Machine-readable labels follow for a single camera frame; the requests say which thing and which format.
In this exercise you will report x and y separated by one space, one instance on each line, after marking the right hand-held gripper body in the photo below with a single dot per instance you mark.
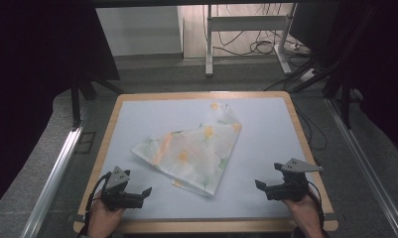
291 191

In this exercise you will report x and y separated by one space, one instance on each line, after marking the wooden table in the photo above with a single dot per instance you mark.
203 226

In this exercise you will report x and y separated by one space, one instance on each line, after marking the person's right hand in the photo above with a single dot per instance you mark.
305 214

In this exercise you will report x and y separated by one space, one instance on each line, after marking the white cabinet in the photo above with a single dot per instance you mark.
140 29

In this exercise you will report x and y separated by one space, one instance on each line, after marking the dark floor plate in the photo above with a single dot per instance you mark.
85 142

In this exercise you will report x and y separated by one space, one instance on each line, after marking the white metal desk frame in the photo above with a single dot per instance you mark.
246 23

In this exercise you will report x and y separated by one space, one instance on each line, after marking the person's left hand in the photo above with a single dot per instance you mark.
102 219

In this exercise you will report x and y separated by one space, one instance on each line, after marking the black metal stand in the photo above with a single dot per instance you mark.
75 102
345 102

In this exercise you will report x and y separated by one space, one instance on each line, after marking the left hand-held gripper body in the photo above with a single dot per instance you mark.
120 198

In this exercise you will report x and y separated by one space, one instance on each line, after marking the black curtain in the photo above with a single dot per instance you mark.
37 66
385 66

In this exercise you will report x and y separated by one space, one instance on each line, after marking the white power strip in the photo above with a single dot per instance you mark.
307 75

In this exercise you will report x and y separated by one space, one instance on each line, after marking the white table mat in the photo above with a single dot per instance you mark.
266 132

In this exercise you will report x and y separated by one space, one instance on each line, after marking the white leaf-print cloth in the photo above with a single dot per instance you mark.
196 152

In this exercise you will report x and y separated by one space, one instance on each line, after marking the aluminium rail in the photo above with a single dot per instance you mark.
51 185
365 165

